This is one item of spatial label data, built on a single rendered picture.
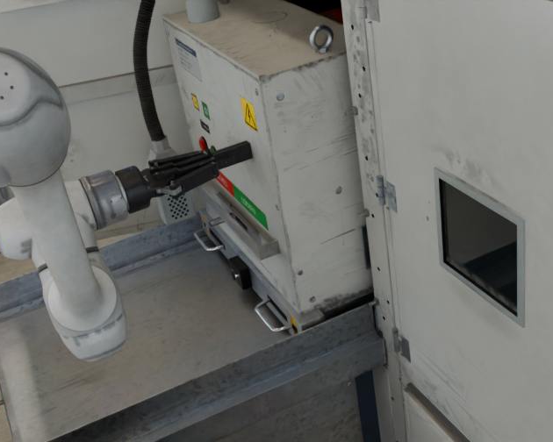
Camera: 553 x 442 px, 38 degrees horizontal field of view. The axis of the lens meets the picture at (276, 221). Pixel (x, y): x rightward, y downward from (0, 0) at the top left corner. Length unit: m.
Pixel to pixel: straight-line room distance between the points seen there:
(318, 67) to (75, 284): 0.51
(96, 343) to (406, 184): 0.53
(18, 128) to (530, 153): 0.54
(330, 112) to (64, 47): 0.76
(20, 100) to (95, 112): 1.23
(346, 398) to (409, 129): 0.65
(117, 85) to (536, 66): 1.20
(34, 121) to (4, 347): 1.09
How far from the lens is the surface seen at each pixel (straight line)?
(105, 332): 1.28
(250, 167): 1.45
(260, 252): 1.44
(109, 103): 1.94
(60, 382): 1.63
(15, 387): 1.67
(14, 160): 0.76
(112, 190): 1.32
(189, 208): 1.80
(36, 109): 0.73
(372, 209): 1.37
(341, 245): 1.46
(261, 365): 1.47
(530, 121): 0.91
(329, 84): 1.33
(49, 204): 1.03
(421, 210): 1.18
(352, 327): 1.52
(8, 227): 1.31
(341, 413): 1.62
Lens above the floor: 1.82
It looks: 30 degrees down
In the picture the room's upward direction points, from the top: 10 degrees counter-clockwise
